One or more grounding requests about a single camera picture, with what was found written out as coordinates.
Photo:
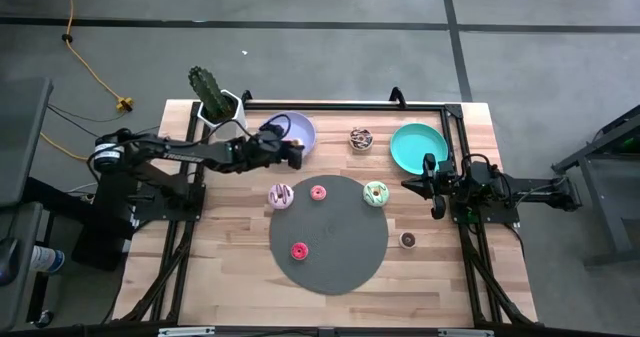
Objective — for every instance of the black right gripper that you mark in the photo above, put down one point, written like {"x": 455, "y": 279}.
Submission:
{"x": 442, "y": 182}

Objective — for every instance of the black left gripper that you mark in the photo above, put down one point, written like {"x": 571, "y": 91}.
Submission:
{"x": 260, "y": 152}

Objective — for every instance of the small yellow iced donut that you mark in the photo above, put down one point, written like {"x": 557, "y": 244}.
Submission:
{"x": 297, "y": 142}

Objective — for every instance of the large green iced donut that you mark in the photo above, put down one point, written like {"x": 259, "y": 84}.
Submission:
{"x": 376, "y": 194}

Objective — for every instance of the large purple drizzled donut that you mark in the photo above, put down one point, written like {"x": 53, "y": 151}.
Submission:
{"x": 281, "y": 196}

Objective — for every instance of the small pink iced donut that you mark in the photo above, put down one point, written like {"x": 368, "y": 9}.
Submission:
{"x": 318, "y": 192}

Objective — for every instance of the large chocolate sprinkled donut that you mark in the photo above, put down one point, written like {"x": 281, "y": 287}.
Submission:
{"x": 361, "y": 139}

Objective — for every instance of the small red iced donut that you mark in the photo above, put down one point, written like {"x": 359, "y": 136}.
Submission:
{"x": 299, "y": 251}

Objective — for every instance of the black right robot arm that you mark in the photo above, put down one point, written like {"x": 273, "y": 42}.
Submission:
{"x": 500, "y": 187}

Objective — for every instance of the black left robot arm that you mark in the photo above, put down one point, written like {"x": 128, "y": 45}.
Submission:
{"x": 175, "y": 154}

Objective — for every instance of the lavender plate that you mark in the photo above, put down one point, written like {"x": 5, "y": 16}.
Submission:
{"x": 302, "y": 127}

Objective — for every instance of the teal plate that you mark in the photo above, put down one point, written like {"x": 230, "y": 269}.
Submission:
{"x": 415, "y": 144}

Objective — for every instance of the white plant pot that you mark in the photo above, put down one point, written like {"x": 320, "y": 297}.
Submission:
{"x": 239, "y": 119}

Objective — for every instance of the round grey woven placemat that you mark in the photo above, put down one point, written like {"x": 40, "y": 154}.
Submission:
{"x": 340, "y": 247}

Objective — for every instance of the green cactus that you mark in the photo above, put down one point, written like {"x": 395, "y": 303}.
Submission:
{"x": 210, "y": 94}

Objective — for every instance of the black metal stand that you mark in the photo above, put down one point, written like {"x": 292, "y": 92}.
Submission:
{"x": 600, "y": 177}

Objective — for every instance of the black equipment box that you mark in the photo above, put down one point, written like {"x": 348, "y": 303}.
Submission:
{"x": 102, "y": 232}

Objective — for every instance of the white and blue bottle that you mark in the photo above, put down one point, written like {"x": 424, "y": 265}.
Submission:
{"x": 47, "y": 259}

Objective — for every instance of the dark grey desk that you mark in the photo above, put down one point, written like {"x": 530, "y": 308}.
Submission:
{"x": 20, "y": 137}

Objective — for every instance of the black aluminium table frame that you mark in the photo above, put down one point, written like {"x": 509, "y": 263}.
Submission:
{"x": 350, "y": 106}

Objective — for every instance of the silver metal bracket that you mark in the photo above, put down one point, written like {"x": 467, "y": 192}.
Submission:
{"x": 465, "y": 332}
{"x": 186, "y": 331}

